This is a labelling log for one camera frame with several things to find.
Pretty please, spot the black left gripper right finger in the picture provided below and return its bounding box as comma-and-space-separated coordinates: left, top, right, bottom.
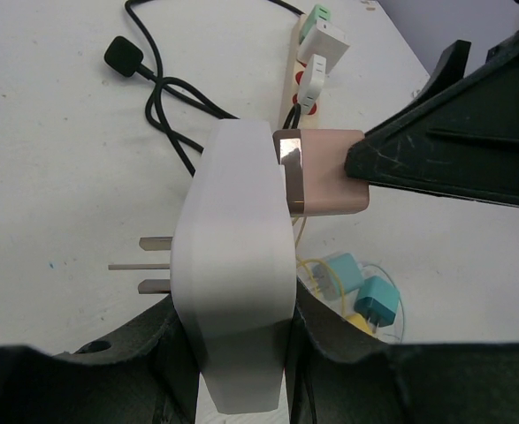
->
285, 283, 519, 423

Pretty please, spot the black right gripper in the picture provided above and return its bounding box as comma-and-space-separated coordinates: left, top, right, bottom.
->
345, 1, 519, 208

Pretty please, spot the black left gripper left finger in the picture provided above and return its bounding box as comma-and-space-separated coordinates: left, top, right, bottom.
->
0, 297, 200, 423

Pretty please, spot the yellow charger plug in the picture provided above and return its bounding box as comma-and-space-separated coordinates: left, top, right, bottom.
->
346, 313, 377, 338

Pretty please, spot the teal charger plug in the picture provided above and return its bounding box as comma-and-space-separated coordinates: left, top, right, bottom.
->
312, 253, 364, 300
354, 276, 401, 328

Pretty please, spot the white triangular power socket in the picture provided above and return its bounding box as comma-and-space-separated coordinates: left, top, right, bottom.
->
108, 117, 298, 414

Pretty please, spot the beige power strip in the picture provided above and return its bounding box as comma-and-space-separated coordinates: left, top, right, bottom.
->
278, 15, 321, 129

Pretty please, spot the pink charger plug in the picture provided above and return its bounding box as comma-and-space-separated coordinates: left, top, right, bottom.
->
273, 129, 370, 216

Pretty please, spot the white charger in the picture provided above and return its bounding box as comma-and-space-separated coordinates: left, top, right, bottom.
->
297, 54, 326, 114
297, 20, 350, 75

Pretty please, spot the green charger on beige strip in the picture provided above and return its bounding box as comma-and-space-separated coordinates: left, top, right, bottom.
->
299, 4, 332, 43

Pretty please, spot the light teal thin cable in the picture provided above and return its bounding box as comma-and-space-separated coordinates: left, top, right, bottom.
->
360, 262, 408, 345

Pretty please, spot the black power cord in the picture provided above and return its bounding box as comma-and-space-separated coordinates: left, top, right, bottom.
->
103, 0, 307, 178

